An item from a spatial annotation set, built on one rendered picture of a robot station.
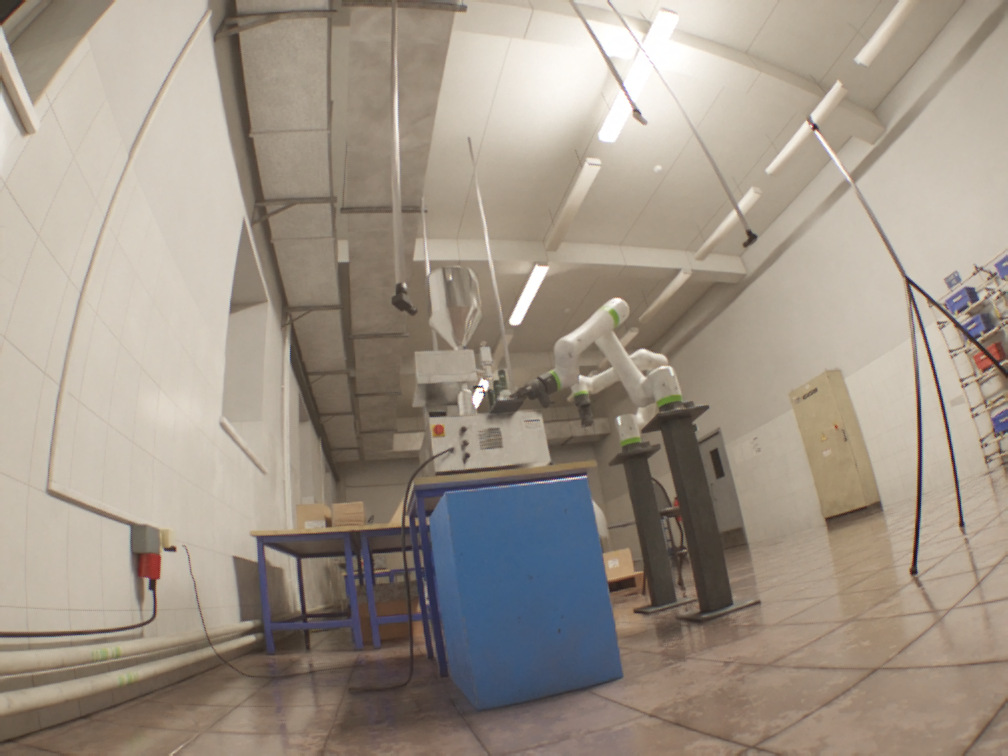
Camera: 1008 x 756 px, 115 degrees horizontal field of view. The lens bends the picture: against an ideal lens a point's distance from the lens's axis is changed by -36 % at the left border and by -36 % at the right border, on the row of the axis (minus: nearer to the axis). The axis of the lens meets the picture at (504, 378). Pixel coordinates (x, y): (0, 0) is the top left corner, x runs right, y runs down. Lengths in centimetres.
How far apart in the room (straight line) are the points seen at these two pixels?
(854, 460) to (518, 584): 591
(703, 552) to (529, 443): 90
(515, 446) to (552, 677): 103
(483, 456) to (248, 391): 290
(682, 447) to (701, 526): 37
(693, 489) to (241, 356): 382
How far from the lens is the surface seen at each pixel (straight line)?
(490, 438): 206
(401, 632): 372
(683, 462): 229
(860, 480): 690
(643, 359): 299
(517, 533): 138
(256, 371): 460
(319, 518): 371
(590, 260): 701
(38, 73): 173
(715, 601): 229
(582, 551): 143
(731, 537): 959
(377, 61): 364
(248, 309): 494
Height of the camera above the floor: 36
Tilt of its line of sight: 22 degrees up
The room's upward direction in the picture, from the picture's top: 10 degrees counter-clockwise
